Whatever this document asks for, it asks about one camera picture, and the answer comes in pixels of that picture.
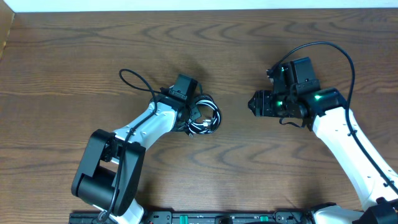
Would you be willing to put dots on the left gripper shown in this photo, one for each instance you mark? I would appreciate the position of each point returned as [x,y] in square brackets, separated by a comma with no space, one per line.
[194,106]

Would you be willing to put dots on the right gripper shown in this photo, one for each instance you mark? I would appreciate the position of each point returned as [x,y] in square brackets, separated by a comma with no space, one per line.
[262,104]

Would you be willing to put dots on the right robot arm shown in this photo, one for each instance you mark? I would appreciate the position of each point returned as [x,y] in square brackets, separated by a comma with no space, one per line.
[297,93]

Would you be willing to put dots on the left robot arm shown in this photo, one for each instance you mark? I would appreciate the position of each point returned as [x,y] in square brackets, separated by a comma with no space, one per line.
[110,168]

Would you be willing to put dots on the cardboard box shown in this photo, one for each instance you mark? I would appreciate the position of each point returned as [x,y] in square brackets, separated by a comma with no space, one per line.
[6,20]

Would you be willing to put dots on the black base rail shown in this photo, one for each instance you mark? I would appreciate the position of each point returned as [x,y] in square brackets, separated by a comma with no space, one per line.
[280,216]

